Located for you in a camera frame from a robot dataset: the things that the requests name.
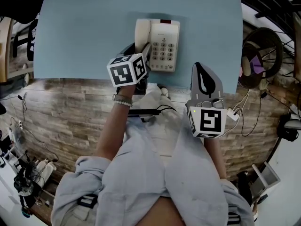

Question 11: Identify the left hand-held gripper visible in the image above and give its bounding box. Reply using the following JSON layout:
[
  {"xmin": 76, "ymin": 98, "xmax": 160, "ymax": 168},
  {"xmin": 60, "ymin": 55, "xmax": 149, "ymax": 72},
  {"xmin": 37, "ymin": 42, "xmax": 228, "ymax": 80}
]
[{"xmin": 106, "ymin": 42, "xmax": 152, "ymax": 96}]

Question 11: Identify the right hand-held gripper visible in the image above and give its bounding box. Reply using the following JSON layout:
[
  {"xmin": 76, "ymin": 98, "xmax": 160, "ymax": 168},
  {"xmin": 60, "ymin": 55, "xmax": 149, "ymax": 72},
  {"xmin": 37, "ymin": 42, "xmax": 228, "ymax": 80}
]
[{"xmin": 186, "ymin": 62, "xmax": 228, "ymax": 139}]

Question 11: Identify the white telephone handset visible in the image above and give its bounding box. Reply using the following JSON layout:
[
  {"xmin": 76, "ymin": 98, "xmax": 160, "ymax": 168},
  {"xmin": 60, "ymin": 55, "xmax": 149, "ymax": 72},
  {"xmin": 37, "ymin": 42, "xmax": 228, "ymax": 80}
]
[{"xmin": 135, "ymin": 18, "xmax": 152, "ymax": 54}]

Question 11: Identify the person's right forearm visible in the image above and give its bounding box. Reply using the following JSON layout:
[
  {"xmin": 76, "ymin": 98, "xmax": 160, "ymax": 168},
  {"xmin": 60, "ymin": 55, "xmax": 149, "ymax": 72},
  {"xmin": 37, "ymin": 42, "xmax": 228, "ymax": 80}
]
[{"xmin": 203, "ymin": 137, "xmax": 228, "ymax": 180}]

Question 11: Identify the person's left forearm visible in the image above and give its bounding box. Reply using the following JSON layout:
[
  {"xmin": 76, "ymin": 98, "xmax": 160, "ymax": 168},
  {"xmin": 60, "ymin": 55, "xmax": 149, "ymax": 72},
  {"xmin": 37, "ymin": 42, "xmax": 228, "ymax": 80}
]
[{"xmin": 95, "ymin": 83, "xmax": 138, "ymax": 161}]

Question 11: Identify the white telephone base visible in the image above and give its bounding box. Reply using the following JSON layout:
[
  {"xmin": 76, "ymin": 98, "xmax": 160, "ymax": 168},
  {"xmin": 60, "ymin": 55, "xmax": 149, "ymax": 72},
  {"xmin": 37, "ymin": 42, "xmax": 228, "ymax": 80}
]
[{"xmin": 135, "ymin": 18, "xmax": 181, "ymax": 73}]

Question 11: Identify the white power adapter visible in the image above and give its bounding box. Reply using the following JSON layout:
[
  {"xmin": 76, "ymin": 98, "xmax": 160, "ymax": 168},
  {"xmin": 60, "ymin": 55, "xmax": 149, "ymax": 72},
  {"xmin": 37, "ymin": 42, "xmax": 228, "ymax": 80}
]
[{"xmin": 226, "ymin": 108, "xmax": 241, "ymax": 122}]

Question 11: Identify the beige cushion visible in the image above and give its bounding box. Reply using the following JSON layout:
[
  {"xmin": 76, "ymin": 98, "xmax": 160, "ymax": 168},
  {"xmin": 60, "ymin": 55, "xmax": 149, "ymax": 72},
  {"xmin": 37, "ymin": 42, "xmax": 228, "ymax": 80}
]
[{"xmin": 240, "ymin": 56, "xmax": 251, "ymax": 77}]

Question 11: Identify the purple cushion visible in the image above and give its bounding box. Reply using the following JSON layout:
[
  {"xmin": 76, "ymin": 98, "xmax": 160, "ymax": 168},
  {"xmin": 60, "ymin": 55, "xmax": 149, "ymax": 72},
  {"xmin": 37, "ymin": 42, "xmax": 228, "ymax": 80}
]
[{"xmin": 250, "ymin": 55, "xmax": 266, "ymax": 74}]

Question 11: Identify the black rectangular device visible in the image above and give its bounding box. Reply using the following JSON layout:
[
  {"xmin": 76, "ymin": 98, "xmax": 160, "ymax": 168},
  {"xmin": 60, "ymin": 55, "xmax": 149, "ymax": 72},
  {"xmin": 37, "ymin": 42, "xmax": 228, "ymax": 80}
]
[{"xmin": 127, "ymin": 109, "xmax": 163, "ymax": 118}]

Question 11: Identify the black bag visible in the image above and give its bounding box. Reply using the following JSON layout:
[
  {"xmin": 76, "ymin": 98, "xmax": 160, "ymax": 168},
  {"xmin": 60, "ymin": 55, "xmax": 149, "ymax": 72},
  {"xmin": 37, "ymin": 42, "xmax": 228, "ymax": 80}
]
[{"xmin": 277, "ymin": 115, "xmax": 300, "ymax": 143}]

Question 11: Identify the black metal railing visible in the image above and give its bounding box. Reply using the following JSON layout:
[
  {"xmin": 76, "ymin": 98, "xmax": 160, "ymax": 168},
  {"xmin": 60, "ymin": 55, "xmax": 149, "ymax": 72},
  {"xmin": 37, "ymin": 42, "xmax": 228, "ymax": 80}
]
[{"xmin": 239, "ymin": 0, "xmax": 301, "ymax": 63}]

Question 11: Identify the white open cabinet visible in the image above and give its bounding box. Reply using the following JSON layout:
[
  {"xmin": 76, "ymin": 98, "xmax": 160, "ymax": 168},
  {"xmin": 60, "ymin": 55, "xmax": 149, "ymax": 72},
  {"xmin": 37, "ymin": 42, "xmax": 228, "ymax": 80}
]
[{"xmin": 251, "ymin": 161, "xmax": 282, "ymax": 198}]

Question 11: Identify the black office chair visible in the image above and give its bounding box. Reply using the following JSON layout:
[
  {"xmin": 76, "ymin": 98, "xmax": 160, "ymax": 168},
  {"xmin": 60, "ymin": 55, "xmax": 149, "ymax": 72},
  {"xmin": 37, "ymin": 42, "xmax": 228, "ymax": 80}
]
[{"xmin": 0, "ymin": 0, "xmax": 45, "ymax": 61}]

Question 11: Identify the person's light grey shirt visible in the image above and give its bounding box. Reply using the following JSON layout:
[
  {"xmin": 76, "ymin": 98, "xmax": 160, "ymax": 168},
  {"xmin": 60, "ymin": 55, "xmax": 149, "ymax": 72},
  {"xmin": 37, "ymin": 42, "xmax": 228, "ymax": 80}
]
[{"xmin": 50, "ymin": 155, "xmax": 256, "ymax": 226}]

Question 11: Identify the person's bare torso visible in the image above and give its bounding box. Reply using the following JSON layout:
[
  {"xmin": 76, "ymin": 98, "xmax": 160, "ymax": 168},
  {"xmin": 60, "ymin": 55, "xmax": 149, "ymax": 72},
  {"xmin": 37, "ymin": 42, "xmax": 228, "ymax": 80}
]
[{"xmin": 147, "ymin": 196, "xmax": 189, "ymax": 226}]

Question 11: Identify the light wooden desk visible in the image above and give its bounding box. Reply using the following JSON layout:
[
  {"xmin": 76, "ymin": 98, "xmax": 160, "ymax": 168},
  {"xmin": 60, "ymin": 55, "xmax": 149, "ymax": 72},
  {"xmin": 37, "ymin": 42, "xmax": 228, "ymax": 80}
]
[{"xmin": 0, "ymin": 16, "xmax": 15, "ymax": 83}]

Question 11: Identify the white cable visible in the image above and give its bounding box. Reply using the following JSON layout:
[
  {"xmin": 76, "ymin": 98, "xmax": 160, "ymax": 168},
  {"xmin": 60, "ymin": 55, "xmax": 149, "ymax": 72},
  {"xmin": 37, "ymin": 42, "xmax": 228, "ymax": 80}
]
[{"xmin": 231, "ymin": 88, "xmax": 251, "ymax": 113}]

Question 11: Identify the black device cable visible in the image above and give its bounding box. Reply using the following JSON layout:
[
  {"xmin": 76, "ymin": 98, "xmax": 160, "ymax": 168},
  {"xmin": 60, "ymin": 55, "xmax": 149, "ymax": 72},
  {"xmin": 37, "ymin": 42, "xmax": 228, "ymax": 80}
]
[{"xmin": 156, "ymin": 104, "xmax": 177, "ymax": 114}]

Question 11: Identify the white bead bracelet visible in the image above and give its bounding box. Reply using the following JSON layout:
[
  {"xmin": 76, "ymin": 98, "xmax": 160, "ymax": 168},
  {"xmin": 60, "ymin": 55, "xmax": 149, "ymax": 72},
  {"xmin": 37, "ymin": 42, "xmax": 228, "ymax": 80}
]
[{"xmin": 112, "ymin": 97, "xmax": 134, "ymax": 108}]

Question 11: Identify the black adapter cable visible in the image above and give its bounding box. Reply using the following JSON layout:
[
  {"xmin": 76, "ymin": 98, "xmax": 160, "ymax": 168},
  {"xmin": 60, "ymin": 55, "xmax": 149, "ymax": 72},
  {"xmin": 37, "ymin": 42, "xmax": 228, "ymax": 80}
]
[{"xmin": 240, "ymin": 92, "xmax": 267, "ymax": 138}]

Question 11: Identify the black floor cable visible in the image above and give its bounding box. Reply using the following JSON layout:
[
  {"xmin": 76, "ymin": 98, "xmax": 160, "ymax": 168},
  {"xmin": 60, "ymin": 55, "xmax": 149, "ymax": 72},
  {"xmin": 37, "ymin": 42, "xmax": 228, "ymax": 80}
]
[{"xmin": 17, "ymin": 91, "xmax": 59, "ymax": 162}]

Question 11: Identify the black strap buckle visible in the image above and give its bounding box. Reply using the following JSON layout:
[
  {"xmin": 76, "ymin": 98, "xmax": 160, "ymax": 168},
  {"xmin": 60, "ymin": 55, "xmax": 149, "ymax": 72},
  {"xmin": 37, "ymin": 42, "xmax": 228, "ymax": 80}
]
[
  {"xmin": 77, "ymin": 194, "xmax": 98, "ymax": 208},
  {"xmin": 226, "ymin": 211, "xmax": 242, "ymax": 226}
]

